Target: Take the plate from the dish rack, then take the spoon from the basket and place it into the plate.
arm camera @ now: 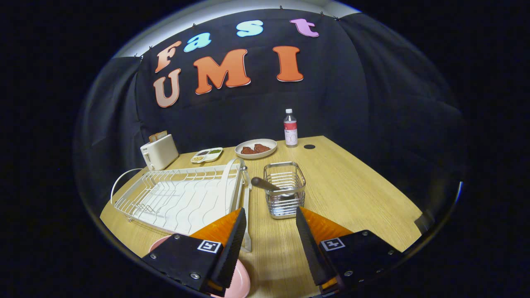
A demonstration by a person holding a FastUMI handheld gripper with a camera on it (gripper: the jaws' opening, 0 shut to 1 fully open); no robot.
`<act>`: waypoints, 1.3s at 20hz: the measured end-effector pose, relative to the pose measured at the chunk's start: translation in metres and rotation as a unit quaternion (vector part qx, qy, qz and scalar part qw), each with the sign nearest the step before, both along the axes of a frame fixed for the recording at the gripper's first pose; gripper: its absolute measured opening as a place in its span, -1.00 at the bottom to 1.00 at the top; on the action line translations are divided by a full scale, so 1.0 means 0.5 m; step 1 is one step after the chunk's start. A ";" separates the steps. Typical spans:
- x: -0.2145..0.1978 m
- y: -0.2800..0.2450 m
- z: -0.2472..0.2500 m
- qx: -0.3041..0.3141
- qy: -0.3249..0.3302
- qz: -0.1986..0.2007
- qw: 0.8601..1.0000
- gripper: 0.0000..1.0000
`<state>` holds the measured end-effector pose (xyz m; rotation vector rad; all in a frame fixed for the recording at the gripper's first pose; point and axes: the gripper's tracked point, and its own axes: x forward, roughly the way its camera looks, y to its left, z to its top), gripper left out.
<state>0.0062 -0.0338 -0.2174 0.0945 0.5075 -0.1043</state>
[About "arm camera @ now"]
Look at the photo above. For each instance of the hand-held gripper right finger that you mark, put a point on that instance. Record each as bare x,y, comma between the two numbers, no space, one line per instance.
356,252

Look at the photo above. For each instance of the brown meat piece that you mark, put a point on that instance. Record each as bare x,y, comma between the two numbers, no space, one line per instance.
262,148
247,150

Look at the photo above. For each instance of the white toaster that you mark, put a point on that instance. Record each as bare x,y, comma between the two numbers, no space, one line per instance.
161,154

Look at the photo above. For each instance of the black table edge clamp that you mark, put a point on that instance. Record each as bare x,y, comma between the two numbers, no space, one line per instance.
424,223

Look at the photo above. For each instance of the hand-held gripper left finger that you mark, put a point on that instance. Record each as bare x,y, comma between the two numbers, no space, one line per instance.
186,256

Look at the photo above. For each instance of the black backdrop cloth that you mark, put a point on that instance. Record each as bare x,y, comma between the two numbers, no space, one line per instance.
331,95

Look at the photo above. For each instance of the white divided dish with beans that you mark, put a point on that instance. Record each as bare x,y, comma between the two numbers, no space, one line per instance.
207,155

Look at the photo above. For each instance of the pink plate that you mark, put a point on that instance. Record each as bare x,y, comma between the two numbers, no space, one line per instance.
242,281

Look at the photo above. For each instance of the toast slices in toaster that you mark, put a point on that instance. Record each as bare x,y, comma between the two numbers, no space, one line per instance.
158,135

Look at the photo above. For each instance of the clear bottle with red label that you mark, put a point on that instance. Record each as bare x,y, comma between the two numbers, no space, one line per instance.
290,130

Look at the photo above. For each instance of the white plate with meat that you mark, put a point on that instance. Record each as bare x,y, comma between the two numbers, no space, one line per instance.
269,144

